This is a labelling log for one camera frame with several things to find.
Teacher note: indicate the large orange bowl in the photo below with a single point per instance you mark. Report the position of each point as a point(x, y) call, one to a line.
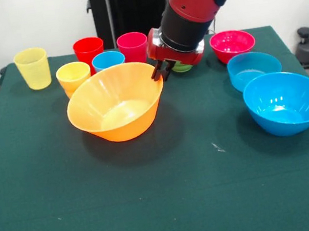
point(121, 126)

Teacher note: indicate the light blue shallow bowl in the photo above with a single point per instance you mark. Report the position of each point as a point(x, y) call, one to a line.
point(241, 76)

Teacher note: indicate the dark green table cloth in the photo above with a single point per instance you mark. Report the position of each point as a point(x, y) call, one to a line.
point(152, 179)

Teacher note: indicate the large blue bowl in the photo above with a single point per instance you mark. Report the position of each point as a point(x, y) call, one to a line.
point(286, 119)

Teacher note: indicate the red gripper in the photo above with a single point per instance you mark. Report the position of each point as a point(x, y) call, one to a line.
point(174, 56)

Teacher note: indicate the pink bowl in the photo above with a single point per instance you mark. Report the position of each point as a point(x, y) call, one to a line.
point(232, 51)

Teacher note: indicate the small yellow orange cup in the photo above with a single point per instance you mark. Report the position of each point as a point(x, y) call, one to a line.
point(73, 75)

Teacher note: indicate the pale yellow cup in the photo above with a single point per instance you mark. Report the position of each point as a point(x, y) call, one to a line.
point(33, 72)

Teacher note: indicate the green bowl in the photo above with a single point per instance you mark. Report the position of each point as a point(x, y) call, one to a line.
point(180, 68)

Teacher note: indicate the red cup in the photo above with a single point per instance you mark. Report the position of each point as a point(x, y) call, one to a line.
point(88, 51)

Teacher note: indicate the pink cup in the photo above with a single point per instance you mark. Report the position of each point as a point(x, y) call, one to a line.
point(133, 49)

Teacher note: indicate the blue cup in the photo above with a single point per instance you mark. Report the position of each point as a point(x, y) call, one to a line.
point(108, 60)

